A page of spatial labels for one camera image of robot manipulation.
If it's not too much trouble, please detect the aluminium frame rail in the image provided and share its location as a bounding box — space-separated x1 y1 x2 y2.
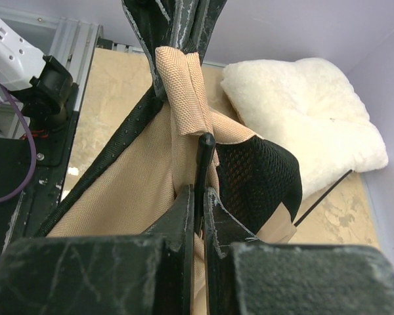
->
2 16 102 112

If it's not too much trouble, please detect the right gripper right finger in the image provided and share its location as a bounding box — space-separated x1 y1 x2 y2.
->
204 188 394 314

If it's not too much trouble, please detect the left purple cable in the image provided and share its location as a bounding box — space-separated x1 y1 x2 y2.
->
0 81 39 206

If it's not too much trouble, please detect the black tent pole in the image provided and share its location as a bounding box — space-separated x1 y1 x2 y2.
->
294 170 353 227
194 133 216 236

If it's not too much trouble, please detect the white fluffy pillow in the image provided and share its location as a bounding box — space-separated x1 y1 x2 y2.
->
221 58 389 197

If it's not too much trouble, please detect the tan fabric pet tent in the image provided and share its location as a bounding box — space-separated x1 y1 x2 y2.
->
39 47 302 314

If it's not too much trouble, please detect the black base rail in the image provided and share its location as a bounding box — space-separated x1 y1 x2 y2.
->
0 112 79 255

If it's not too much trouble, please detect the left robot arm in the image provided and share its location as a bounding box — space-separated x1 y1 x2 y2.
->
0 1 225 129

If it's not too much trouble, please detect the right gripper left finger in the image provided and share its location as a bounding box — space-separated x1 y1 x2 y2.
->
0 186 194 314

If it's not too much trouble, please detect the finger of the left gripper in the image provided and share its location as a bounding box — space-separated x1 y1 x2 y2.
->
170 0 227 62
121 0 177 98

